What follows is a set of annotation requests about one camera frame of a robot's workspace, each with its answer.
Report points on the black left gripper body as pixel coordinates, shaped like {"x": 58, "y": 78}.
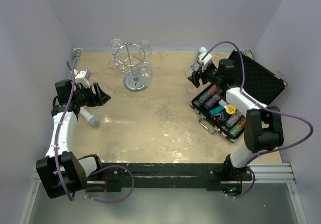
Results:
{"x": 82, "y": 96}

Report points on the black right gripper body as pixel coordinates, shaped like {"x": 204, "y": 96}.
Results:
{"x": 207, "y": 74}

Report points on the ribbed clear glass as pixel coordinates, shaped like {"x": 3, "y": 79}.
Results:
{"x": 145, "y": 74}

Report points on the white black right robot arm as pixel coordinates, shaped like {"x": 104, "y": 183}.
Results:
{"x": 263, "y": 126}

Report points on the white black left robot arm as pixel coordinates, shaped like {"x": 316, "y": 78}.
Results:
{"x": 60, "y": 171}

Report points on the chrome wine glass rack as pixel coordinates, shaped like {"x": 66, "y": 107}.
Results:
{"x": 130, "y": 66}

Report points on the tall clear flute glass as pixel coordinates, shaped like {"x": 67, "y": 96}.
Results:
{"x": 145, "y": 51}

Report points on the clear glass on rack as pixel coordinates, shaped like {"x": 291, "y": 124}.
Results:
{"x": 116, "y": 45}

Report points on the white metronome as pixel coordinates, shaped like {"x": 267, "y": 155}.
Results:
{"x": 202, "y": 49}

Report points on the red white chip stack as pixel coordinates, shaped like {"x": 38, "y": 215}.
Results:
{"x": 212, "y": 90}

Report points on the white grey microphone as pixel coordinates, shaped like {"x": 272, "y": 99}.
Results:
{"x": 91, "y": 119}

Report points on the white card deck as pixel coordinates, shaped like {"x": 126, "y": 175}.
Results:
{"x": 227, "y": 101}

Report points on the black poker chip case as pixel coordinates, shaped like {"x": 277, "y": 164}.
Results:
{"x": 256, "y": 80}

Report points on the yellow dealer button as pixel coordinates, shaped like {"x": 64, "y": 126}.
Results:
{"x": 230, "y": 109}

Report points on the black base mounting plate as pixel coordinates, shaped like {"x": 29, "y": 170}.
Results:
{"x": 209, "y": 176}

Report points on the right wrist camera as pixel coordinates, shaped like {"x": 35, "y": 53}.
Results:
{"x": 203, "y": 60}

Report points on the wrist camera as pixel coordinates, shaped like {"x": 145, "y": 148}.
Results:
{"x": 82, "y": 77}
{"x": 203, "y": 60}

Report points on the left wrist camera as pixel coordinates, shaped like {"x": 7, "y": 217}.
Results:
{"x": 82, "y": 77}

